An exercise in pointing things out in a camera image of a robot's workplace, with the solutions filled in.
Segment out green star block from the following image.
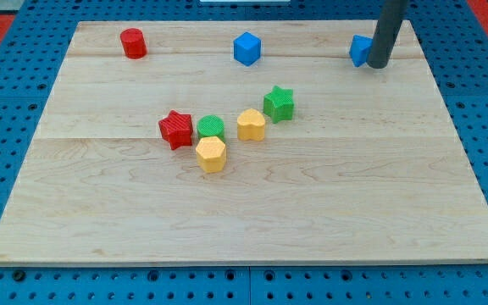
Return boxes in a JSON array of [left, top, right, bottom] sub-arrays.
[[263, 86, 294, 124]]

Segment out red star block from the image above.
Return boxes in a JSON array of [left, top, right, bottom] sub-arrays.
[[158, 110, 193, 150]]

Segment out light wooden board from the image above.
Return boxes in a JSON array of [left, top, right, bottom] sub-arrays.
[[0, 20, 488, 267]]

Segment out yellow heart block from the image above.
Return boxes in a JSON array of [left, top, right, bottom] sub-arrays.
[[237, 108, 266, 141]]

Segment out yellow hexagon block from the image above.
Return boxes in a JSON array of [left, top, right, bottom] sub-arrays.
[[196, 136, 227, 173]]

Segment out green cylinder block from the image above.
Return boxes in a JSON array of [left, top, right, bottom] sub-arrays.
[[197, 114, 225, 142]]

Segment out blue cube block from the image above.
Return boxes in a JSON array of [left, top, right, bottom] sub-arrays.
[[233, 31, 262, 66]]

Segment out blue triangular block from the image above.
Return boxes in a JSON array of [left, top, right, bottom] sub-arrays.
[[349, 35, 373, 67]]

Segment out red cylinder block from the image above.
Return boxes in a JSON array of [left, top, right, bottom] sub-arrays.
[[119, 28, 147, 59]]

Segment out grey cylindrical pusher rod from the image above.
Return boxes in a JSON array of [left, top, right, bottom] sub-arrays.
[[367, 0, 408, 69]]

